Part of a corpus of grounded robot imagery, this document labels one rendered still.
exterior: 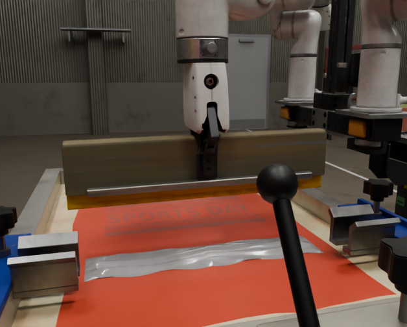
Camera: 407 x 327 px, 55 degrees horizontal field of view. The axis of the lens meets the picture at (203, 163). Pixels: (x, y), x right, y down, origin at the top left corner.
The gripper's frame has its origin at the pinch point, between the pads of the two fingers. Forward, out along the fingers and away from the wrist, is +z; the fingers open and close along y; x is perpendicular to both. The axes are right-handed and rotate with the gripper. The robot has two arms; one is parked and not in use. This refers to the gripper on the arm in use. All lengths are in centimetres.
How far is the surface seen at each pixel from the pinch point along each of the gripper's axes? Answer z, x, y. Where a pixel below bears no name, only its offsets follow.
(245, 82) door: 9, -313, 823
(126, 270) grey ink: 13.1, 12.8, -5.9
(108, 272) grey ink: 13.2, 15.2, -5.9
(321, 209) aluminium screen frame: 12.1, -24.9, 6.4
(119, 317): 13.5, 14.2, -16.2
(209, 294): 13.7, 3.0, -14.2
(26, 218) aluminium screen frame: 10.1, 28.1, 11.0
